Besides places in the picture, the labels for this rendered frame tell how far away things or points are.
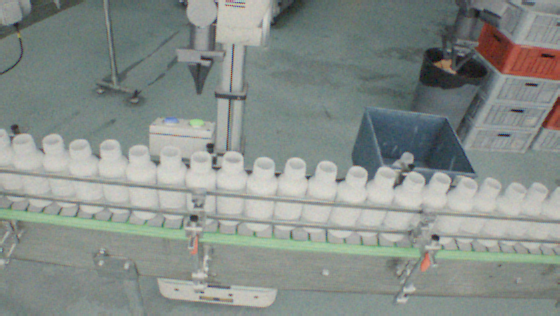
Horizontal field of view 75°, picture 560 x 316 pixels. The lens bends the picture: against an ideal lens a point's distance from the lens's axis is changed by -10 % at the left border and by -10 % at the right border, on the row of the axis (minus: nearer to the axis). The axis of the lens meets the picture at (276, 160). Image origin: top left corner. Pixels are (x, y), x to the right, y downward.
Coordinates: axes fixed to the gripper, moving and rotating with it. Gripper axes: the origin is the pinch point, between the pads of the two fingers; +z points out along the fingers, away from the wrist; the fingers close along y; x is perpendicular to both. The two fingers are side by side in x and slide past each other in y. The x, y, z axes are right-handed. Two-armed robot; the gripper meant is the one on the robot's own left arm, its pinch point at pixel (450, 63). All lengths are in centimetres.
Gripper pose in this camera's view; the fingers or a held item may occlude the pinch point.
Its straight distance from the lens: 122.3
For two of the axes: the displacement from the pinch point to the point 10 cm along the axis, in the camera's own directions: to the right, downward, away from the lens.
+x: -9.9, -0.8, -0.6
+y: 0.1, -6.4, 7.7
